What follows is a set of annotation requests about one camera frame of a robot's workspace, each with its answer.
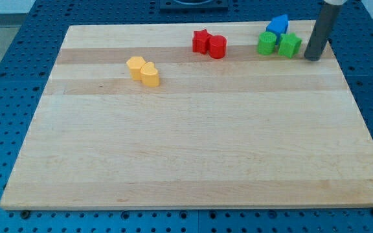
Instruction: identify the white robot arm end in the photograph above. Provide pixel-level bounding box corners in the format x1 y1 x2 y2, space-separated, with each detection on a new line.
324 0 348 6

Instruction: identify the yellow hexagon block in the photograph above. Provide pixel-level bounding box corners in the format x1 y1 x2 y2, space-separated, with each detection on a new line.
126 56 146 81

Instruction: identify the wooden board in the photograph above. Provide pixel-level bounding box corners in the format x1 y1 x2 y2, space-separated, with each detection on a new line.
0 21 373 210

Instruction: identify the yellow heart block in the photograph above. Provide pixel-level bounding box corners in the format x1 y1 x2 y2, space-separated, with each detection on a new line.
140 62 160 87

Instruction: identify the red star block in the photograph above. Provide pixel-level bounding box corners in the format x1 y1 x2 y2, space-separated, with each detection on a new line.
192 29 212 54

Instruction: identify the red cylinder block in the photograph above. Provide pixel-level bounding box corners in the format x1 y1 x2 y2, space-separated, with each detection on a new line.
209 35 227 59

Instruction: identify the green cylinder block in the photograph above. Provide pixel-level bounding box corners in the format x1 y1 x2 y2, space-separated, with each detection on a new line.
257 31 277 55

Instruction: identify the green star block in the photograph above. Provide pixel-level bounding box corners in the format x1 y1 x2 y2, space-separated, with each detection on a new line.
278 33 302 58

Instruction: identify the blue pentagon block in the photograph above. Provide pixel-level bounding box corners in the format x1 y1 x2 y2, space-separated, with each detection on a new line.
266 14 289 45

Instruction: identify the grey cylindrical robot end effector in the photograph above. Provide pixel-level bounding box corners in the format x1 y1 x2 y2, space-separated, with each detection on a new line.
304 1 342 61

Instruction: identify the dark robot base mount plate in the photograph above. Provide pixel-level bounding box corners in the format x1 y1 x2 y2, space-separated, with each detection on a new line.
159 0 229 12

